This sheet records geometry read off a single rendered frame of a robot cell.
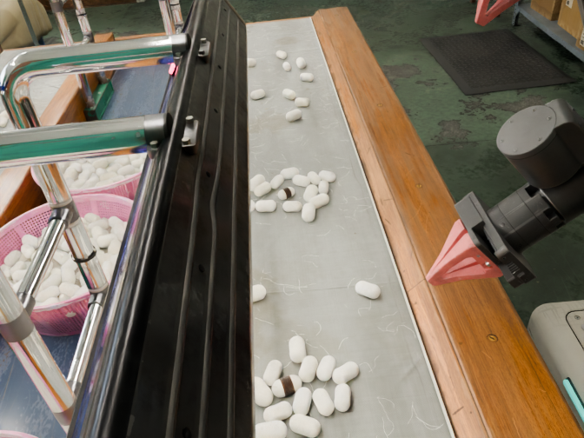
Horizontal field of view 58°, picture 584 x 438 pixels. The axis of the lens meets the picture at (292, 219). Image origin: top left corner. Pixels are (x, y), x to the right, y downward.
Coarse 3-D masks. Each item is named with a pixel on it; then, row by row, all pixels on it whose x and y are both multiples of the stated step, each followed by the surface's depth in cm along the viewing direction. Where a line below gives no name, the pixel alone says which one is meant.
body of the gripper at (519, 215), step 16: (528, 192) 54; (480, 208) 57; (496, 208) 56; (512, 208) 54; (528, 208) 53; (544, 208) 52; (496, 224) 55; (512, 224) 54; (528, 224) 53; (544, 224) 53; (560, 224) 54; (496, 240) 53; (512, 240) 54; (528, 240) 54; (496, 256) 52; (512, 256) 52; (528, 272) 54
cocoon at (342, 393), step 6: (342, 384) 58; (336, 390) 57; (342, 390) 57; (348, 390) 57; (336, 396) 57; (342, 396) 56; (348, 396) 57; (336, 402) 56; (342, 402) 56; (348, 402) 56; (336, 408) 56; (342, 408) 56
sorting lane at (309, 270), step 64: (256, 64) 139; (320, 64) 135; (256, 128) 110; (320, 128) 108; (256, 256) 78; (320, 256) 77; (384, 256) 76; (256, 320) 68; (320, 320) 67; (384, 320) 67; (320, 384) 60; (384, 384) 59
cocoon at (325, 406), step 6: (318, 390) 57; (324, 390) 57; (312, 396) 58; (318, 396) 57; (324, 396) 57; (318, 402) 56; (324, 402) 56; (330, 402) 56; (318, 408) 56; (324, 408) 56; (330, 408) 56; (324, 414) 56; (330, 414) 56
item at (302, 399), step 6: (300, 390) 57; (306, 390) 57; (300, 396) 57; (306, 396) 57; (294, 402) 57; (300, 402) 56; (306, 402) 56; (294, 408) 56; (300, 408) 56; (306, 408) 56; (306, 414) 56
